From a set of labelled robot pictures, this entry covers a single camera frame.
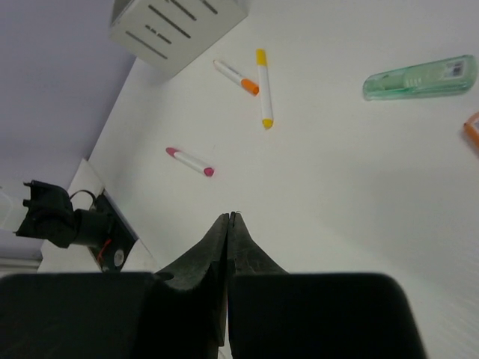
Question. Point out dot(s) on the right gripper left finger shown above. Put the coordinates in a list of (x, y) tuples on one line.
[(193, 289)]

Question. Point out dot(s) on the yellow capped white marker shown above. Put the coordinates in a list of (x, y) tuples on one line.
[(264, 90)]

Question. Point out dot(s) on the white slotted organizer box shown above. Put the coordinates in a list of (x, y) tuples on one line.
[(169, 35)]

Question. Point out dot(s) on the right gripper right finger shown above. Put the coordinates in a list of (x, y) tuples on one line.
[(249, 267)]

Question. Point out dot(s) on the orange capped white marker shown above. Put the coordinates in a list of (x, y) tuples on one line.
[(244, 82)]

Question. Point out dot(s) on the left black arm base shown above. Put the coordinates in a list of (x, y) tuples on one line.
[(104, 231)]

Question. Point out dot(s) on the pink capped white marker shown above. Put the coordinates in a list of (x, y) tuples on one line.
[(191, 161)]

